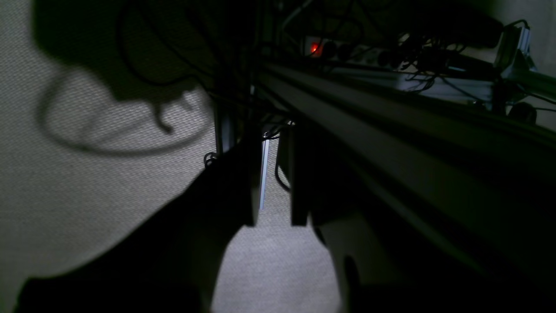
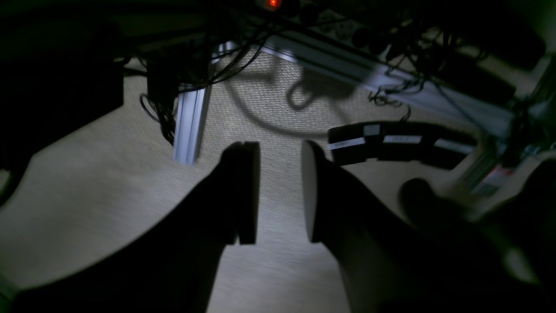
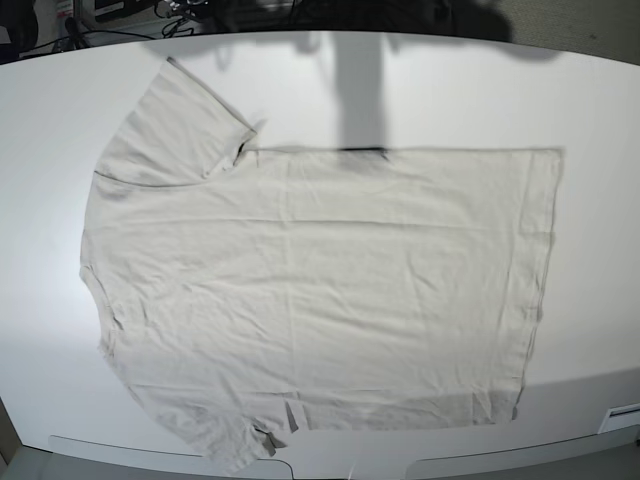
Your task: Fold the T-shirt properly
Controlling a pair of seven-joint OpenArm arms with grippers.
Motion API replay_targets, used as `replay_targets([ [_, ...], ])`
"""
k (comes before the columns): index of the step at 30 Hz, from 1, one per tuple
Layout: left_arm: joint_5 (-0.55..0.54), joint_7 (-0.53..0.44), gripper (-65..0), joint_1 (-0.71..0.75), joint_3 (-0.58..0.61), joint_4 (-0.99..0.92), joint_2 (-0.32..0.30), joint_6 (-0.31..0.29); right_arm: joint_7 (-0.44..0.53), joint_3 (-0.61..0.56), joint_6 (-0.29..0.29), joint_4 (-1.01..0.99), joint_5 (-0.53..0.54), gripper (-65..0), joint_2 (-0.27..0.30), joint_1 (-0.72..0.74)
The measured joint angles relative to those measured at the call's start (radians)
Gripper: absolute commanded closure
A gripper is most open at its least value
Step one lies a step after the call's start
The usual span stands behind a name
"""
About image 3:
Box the white T-shirt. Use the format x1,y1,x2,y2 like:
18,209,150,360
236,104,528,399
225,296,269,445
80,61,563,470

